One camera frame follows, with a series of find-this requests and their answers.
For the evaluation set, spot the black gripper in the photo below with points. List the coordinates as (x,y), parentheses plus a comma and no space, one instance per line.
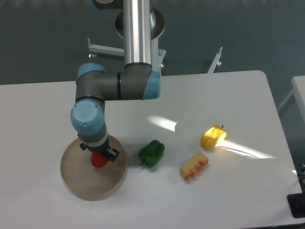
(110,153)

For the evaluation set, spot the green toy pepper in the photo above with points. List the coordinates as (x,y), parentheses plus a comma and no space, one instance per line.
(151,153)

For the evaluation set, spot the red toy pepper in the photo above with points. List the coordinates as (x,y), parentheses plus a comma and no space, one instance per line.
(98,160)

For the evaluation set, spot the black box at table edge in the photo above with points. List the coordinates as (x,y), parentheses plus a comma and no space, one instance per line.
(297,205)

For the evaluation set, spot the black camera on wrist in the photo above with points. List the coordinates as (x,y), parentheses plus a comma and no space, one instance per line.
(83,146)

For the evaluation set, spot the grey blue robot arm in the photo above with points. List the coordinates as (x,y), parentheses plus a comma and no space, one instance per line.
(138,81)

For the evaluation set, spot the beige round plate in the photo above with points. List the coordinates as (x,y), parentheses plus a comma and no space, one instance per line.
(89,182)

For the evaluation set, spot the toy corn piece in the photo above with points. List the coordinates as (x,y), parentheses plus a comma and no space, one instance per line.
(193,165)

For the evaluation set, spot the yellow toy pepper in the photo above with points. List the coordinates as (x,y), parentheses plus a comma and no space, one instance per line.
(213,136)

